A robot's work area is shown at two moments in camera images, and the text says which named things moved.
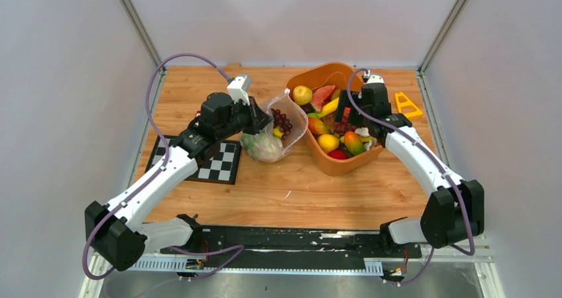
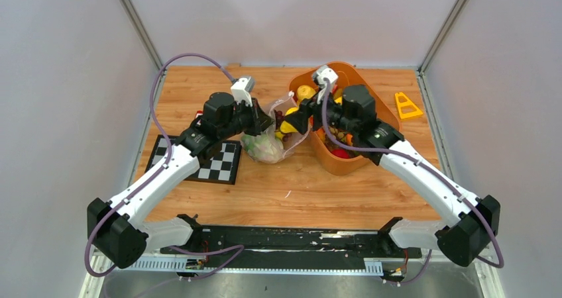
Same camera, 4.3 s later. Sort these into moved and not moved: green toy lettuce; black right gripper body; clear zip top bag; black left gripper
Moved: black right gripper body
Not moved: black left gripper; clear zip top bag; green toy lettuce
